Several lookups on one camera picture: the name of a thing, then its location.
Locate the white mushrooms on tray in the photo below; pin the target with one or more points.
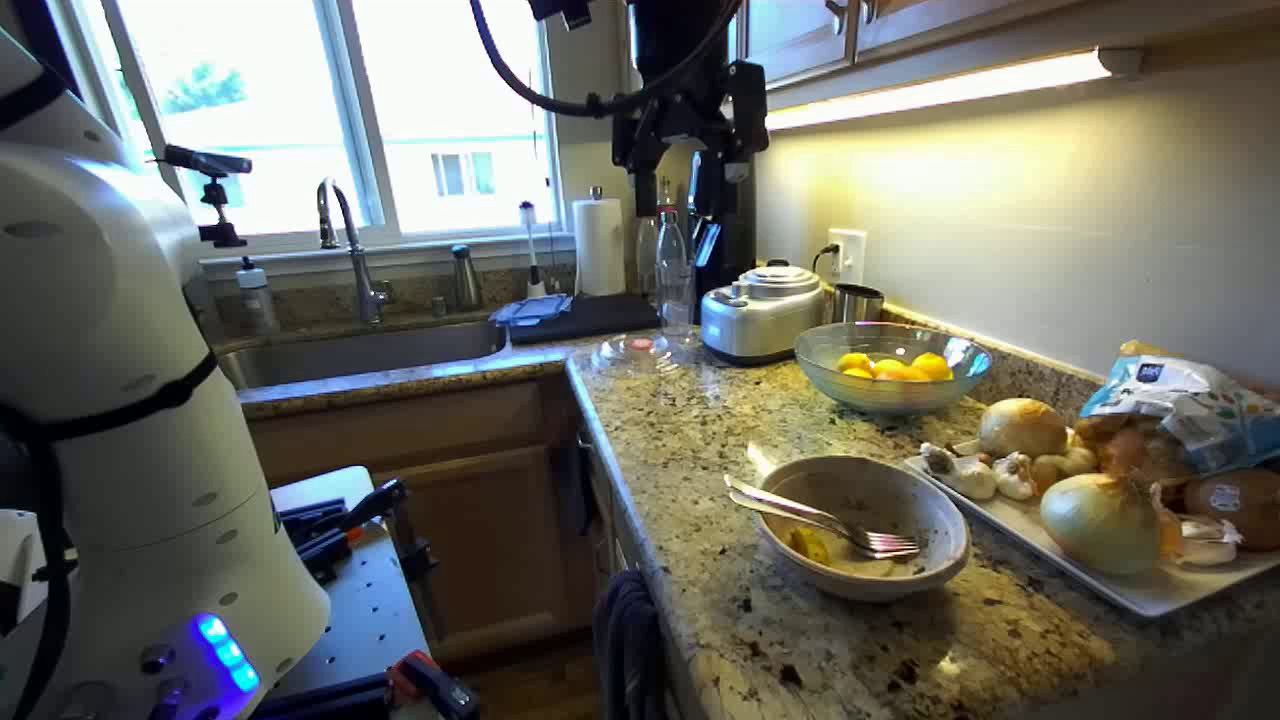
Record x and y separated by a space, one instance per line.
985 477

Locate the yellow onion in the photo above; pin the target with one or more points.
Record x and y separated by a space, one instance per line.
1102 526
1022 424

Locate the blue white plastic bag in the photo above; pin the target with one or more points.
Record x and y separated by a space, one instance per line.
1215 416

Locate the paper towel roll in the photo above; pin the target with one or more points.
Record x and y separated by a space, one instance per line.
598 232

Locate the beige ceramic bowl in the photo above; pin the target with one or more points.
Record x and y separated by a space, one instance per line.
873 499

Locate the black dish drying mat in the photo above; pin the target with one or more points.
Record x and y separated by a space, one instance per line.
568 319

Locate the yellow onion back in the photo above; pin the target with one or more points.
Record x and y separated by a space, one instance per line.
1022 424

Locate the clear plastic bottle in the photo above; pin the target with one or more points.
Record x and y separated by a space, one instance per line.
675 274

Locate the under-cabinet light strip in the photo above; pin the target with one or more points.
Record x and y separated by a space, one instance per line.
967 89

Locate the silver fork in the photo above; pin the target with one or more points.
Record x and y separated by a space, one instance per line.
806 513
903 549

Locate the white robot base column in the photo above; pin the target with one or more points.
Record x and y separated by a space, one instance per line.
170 584

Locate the dark hanging dish towel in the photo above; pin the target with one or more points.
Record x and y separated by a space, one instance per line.
631 655

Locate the white silver kitchen appliance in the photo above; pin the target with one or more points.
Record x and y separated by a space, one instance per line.
760 313

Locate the soap dispenser bottle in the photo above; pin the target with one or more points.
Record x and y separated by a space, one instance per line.
257 299

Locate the yellow onion front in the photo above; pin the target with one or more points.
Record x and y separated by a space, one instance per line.
1102 526

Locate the black soda maker machine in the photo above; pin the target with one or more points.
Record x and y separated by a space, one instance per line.
695 89

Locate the glass bowl with lemons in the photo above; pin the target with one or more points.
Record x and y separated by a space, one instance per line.
891 369

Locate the chrome kitchen faucet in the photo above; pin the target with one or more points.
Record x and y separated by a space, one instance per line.
333 224

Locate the white wall outlet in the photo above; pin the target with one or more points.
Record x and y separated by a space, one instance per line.
850 254

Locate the black camera on stand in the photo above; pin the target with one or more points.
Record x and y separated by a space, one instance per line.
213 192

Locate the white rectangular tray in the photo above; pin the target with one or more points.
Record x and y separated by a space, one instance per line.
1150 593

